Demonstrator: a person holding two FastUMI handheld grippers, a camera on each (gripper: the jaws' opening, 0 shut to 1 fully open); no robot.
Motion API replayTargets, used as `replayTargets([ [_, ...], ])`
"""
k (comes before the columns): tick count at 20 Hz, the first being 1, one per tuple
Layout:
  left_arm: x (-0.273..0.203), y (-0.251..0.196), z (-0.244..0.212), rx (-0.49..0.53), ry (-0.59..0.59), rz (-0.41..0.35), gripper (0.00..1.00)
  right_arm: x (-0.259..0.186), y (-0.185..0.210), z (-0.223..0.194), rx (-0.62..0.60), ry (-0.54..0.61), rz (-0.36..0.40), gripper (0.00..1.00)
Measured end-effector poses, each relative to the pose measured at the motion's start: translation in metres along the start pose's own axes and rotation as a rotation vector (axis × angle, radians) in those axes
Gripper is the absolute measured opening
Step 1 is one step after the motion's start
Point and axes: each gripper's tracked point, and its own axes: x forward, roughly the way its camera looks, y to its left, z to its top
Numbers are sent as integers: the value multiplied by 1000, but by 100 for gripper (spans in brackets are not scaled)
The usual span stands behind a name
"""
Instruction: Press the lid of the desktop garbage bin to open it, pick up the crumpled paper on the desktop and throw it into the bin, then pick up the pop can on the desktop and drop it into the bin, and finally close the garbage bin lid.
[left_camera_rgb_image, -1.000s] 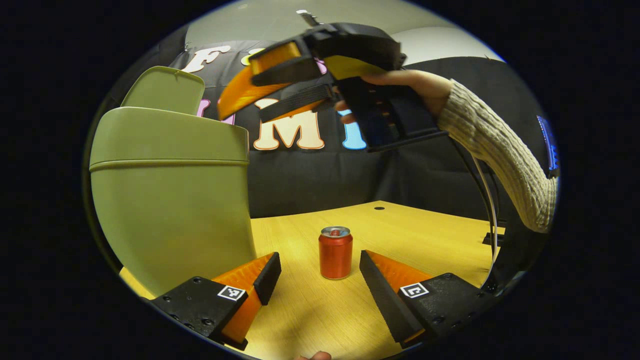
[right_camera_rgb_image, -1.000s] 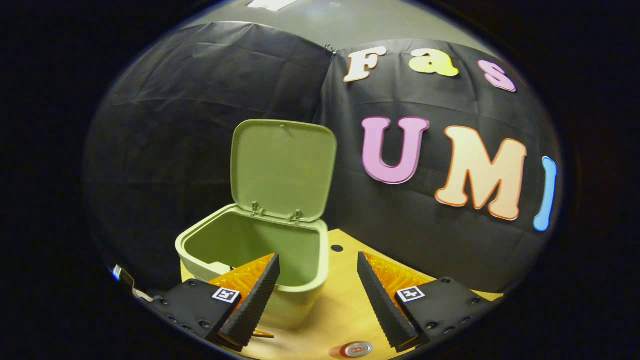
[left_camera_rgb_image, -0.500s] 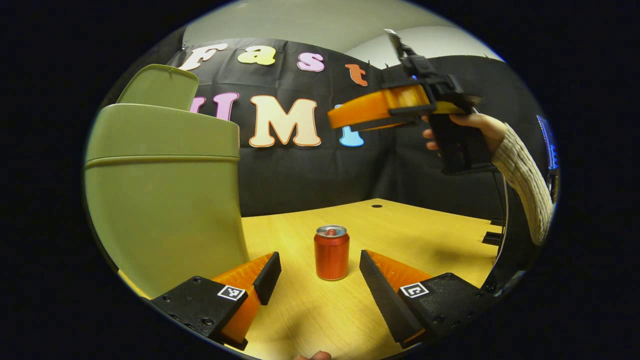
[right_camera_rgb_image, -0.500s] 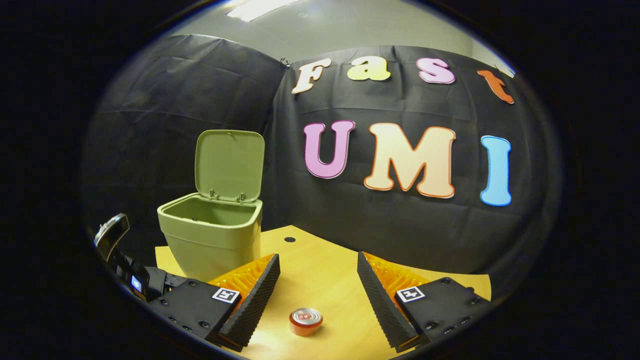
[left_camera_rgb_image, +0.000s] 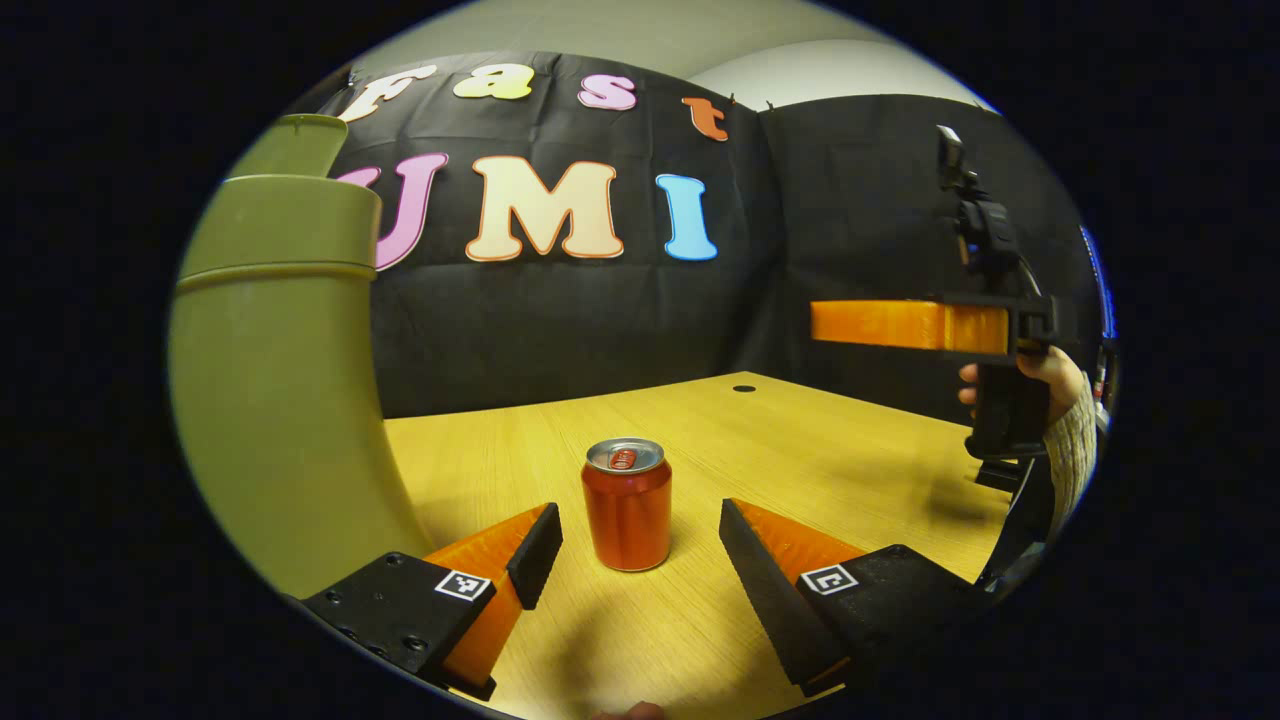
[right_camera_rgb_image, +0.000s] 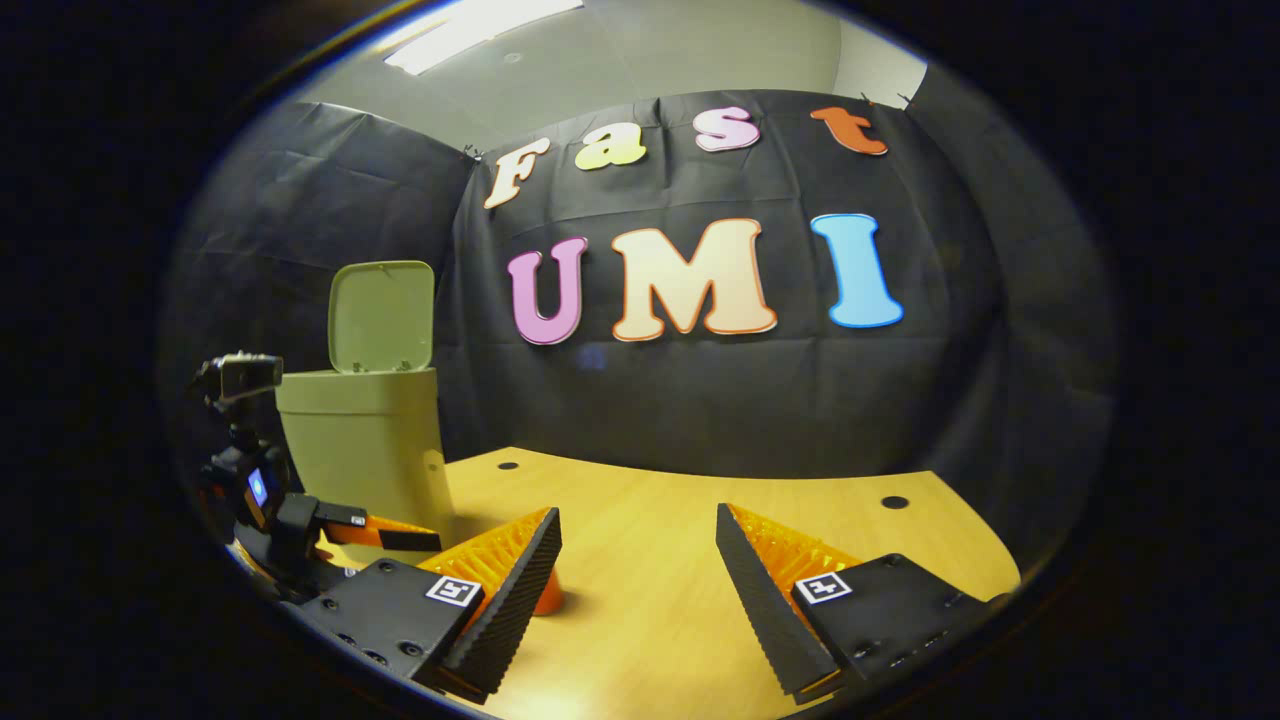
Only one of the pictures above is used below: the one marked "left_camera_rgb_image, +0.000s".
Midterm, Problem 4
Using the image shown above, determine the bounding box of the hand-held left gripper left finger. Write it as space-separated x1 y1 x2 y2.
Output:
300 502 564 701

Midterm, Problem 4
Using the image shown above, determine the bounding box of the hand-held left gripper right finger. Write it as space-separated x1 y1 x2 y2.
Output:
719 497 1001 698

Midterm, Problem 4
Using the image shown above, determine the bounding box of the red pop can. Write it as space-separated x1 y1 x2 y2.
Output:
581 437 674 573

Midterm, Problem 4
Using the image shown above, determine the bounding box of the green desktop garbage bin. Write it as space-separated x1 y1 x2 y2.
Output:
168 113 436 599

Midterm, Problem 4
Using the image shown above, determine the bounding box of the wooden desktop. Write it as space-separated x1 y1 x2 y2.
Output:
385 371 1016 720

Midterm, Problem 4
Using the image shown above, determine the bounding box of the black backdrop cloth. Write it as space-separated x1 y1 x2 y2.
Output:
290 50 1111 426

